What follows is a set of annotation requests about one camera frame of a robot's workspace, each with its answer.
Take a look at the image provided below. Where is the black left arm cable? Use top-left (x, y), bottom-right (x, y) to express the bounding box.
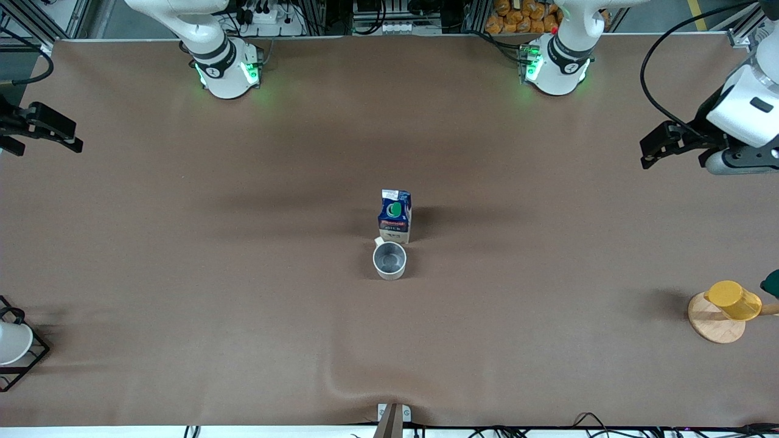
top-left (639, 0), bottom-right (764, 142)

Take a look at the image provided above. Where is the white power strip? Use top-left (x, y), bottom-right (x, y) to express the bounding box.
top-left (241, 0), bottom-right (306, 37)

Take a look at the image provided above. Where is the white cup with black handle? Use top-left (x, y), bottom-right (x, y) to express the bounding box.
top-left (0, 307), bottom-right (34, 366)

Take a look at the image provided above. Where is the aluminium frame profile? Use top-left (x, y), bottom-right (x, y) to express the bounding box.
top-left (727, 5), bottom-right (769, 49)
top-left (0, 0), bottom-right (93, 50)

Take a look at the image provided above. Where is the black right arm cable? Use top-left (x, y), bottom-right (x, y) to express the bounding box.
top-left (0, 27), bottom-right (55, 86)

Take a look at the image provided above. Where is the yellow mug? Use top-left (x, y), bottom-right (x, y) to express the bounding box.
top-left (704, 280), bottom-right (763, 322)

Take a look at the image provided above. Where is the bag of orange snacks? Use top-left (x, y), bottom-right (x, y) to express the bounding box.
top-left (484, 0), bottom-right (564, 35)

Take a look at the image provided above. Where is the grey ribbed cup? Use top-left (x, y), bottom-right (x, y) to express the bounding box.
top-left (372, 237), bottom-right (408, 281)

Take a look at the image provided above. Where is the blue milk carton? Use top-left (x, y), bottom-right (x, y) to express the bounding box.
top-left (377, 189), bottom-right (413, 245)

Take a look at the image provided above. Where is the brown table cloth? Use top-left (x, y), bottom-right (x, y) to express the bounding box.
top-left (0, 33), bottom-right (779, 428)

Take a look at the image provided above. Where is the round wooden mug stand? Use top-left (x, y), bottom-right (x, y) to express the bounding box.
top-left (688, 291), bottom-right (779, 345)

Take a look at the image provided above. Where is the black wire rack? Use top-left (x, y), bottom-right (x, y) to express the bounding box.
top-left (0, 296), bottom-right (51, 392)

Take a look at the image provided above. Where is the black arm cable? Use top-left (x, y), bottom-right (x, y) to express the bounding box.
top-left (0, 27), bottom-right (55, 86)
top-left (639, 0), bottom-right (764, 142)

